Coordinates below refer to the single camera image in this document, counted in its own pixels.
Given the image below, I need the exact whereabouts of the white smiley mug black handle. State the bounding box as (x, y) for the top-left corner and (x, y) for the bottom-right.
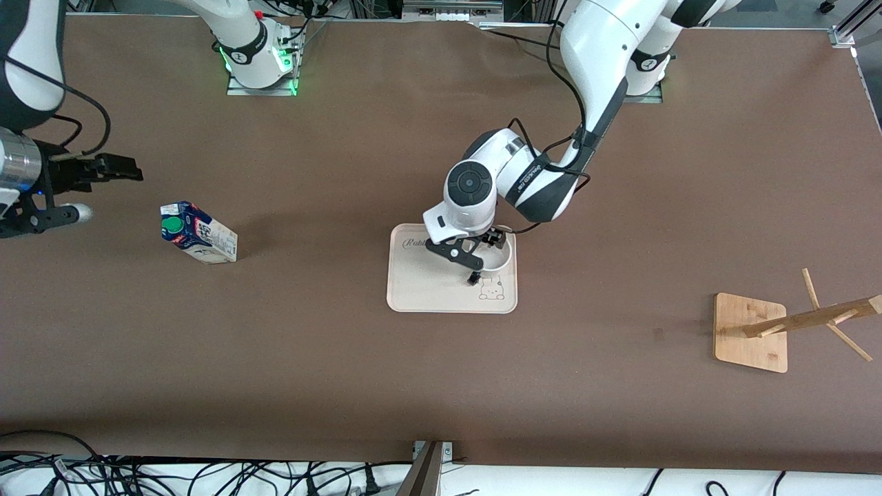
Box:
(466, 225), (515, 287)

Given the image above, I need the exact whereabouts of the blue white milk carton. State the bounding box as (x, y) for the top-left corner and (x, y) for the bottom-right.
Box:
(160, 200), (239, 265)

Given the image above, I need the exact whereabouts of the wooden cup rack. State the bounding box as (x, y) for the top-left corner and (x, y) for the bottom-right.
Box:
(713, 269), (882, 374)

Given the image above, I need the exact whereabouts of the cream rabbit print tray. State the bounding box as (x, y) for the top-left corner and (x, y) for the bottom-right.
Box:
(386, 224), (518, 315)

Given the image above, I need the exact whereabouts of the white power strip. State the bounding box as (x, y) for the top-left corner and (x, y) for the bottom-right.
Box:
(402, 0), (504, 22)

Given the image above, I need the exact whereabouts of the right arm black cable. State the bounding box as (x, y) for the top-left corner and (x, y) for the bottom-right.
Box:
(3, 54), (112, 163)

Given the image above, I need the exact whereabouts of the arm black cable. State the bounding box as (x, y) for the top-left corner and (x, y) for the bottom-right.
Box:
(3, 54), (112, 163)
(506, 0), (595, 236)

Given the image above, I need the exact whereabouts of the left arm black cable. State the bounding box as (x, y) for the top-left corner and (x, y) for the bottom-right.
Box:
(506, 0), (595, 236)

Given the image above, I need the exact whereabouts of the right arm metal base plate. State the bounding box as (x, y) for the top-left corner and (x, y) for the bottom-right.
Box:
(226, 38), (300, 96)

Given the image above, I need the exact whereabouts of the black cable on table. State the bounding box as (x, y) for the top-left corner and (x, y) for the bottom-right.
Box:
(481, 19), (567, 56)

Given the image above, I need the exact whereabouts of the aluminium profile post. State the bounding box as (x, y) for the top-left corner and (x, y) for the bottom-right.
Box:
(398, 440), (455, 496)

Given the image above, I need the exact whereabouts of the tangle of black cables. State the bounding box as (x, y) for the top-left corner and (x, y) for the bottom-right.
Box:
(0, 430), (414, 496)

